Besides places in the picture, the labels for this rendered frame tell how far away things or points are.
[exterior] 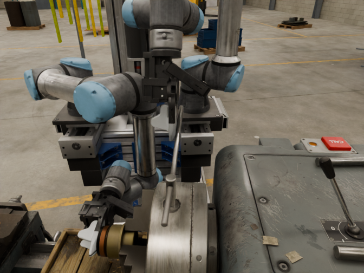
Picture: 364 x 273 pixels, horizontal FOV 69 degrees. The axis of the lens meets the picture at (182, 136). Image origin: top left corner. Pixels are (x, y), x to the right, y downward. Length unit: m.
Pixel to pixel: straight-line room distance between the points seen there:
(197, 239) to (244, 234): 0.10
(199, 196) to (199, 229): 0.08
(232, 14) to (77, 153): 0.80
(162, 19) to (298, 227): 0.51
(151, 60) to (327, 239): 0.51
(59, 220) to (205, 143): 1.63
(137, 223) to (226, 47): 0.70
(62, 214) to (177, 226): 1.96
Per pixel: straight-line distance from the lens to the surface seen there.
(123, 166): 0.94
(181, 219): 0.59
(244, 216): 0.58
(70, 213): 2.47
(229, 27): 1.05
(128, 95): 0.78
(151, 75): 0.63
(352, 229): 0.61
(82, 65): 1.17
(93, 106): 0.75
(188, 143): 1.10
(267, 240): 0.54
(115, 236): 0.72
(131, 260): 0.68
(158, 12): 0.63
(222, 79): 1.08
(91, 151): 1.16
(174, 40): 0.62
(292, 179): 0.70
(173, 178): 0.54
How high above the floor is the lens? 1.66
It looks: 30 degrees down
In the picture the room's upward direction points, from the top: straight up
